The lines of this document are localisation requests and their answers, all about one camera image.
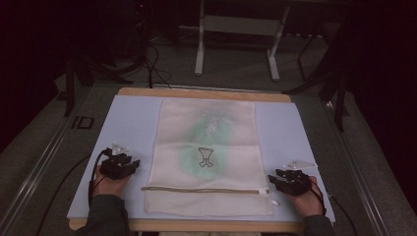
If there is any white metal stand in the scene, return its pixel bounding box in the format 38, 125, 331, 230
194, 0, 291, 83

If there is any black floor cable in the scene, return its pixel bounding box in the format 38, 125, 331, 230
144, 42, 173, 90

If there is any person's left hand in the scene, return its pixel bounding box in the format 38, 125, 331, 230
91, 169, 132, 199

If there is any green cloth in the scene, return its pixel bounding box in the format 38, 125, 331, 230
179, 110, 234, 180

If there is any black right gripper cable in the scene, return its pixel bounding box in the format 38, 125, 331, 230
306, 179, 360, 236

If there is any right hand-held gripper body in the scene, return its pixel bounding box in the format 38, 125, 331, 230
274, 158, 319, 197

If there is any aluminium floor rail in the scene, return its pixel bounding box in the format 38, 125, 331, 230
0, 94, 93, 236
324, 100, 393, 236

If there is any pale lavender table mat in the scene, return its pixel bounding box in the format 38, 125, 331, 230
66, 94, 336, 224

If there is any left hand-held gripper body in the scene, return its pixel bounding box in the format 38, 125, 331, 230
99, 142, 136, 181

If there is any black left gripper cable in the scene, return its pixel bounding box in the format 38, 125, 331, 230
34, 147, 113, 236

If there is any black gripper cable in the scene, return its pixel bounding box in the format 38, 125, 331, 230
34, 147, 113, 236
306, 179, 360, 236

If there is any black tripod stand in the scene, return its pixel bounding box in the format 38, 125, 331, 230
283, 19, 350, 133
55, 0, 155, 118

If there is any white mesh laundry bag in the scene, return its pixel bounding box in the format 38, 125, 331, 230
141, 98, 281, 218

